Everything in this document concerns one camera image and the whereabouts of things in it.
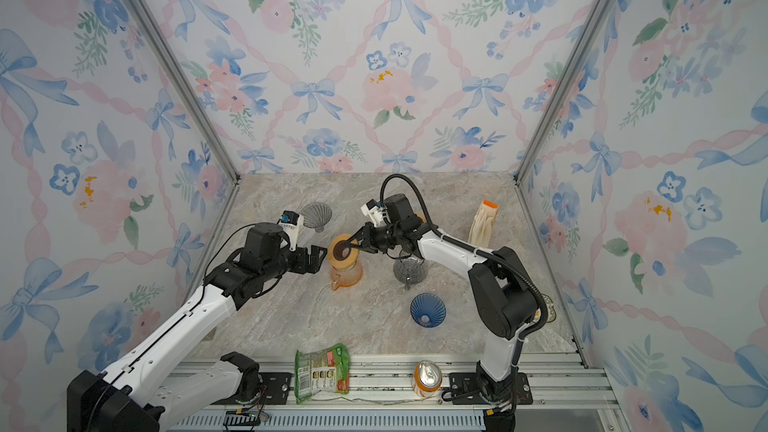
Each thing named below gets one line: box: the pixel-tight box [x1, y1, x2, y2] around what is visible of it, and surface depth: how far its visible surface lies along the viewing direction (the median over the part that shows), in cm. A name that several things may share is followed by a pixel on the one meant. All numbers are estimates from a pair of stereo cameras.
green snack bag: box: [294, 343, 351, 405], surface depth 76 cm
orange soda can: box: [411, 360, 443, 399], surface depth 68 cm
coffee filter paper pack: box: [468, 199, 500, 249], surface depth 97 cm
